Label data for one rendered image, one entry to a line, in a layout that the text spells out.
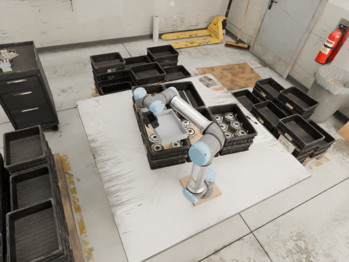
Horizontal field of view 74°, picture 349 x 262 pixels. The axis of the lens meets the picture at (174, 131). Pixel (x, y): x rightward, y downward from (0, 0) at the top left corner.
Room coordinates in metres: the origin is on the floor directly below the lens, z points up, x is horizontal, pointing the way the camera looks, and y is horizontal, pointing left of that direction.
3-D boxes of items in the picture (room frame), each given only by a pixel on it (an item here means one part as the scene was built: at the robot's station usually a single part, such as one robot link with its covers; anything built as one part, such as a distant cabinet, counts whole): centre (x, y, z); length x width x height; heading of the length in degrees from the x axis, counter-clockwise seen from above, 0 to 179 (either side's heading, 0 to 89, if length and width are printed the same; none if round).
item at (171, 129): (1.17, 0.06, 1.07); 0.27 x 0.20 x 0.05; 33
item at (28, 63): (1.99, 1.74, 0.45); 0.60 x 0.45 x 0.90; 33
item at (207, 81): (2.36, -0.30, 0.71); 0.22 x 0.19 x 0.01; 33
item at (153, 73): (2.58, 0.46, 0.37); 0.40 x 0.30 x 0.45; 123
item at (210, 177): (0.90, -0.26, 0.89); 0.13 x 0.12 x 0.14; 144
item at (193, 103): (1.74, -0.04, 0.87); 0.40 x 0.30 x 0.11; 23
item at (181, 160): (1.26, 0.08, 0.76); 0.40 x 0.30 x 0.12; 23
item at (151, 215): (1.45, -0.10, 0.35); 1.60 x 1.60 x 0.70; 33
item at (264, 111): (2.24, -1.14, 0.31); 0.40 x 0.30 x 0.34; 33
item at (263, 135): (1.66, -0.76, 0.70); 0.33 x 0.23 x 0.01; 33
